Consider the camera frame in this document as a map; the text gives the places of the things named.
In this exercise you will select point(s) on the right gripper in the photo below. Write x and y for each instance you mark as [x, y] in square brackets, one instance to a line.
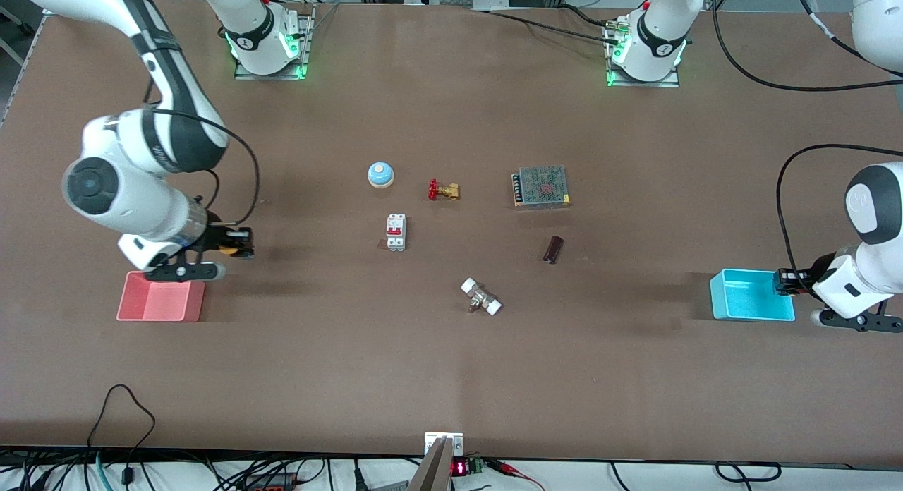
[218, 238]

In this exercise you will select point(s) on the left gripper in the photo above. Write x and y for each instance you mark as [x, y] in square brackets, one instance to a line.
[802, 278]

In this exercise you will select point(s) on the yellow mushroom push button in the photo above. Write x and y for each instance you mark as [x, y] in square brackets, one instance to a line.
[227, 250]

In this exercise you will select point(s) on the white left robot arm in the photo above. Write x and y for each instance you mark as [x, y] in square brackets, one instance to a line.
[656, 39]

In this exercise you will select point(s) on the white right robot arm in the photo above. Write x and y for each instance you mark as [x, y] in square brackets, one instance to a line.
[176, 124]

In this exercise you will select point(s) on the cyan plastic bin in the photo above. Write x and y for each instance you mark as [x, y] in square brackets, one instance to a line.
[748, 300]

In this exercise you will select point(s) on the red plastic bin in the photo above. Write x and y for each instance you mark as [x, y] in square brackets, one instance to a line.
[155, 304]

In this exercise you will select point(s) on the blue call bell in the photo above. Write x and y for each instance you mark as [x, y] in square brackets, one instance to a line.
[380, 173]

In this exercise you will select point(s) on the white red circuit breaker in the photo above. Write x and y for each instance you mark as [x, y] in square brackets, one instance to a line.
[396, 230]

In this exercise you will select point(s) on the dark brown cylindrical capacitor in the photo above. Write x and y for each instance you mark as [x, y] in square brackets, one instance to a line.
[553, 249]

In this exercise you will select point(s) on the metal pipe fitting white caps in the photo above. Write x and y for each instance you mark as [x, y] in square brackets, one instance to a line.
[481, 297]

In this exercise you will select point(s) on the metal mesh power supply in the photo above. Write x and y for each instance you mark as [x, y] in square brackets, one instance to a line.
[542, 186]

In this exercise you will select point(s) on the grey metal bar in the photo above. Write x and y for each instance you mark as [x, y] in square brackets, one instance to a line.
[434, 470]

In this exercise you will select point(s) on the red LED display module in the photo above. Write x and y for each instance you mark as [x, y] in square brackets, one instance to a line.
[460, 468]

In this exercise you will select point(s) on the red clip lead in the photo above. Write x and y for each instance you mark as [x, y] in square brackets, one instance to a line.
[511, 470]

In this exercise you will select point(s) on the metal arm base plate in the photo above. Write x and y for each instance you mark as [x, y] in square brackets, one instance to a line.
[670, 83]
[305, 46]

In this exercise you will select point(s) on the white mounting bracket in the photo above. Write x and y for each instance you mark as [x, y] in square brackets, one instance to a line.
[458, 443]

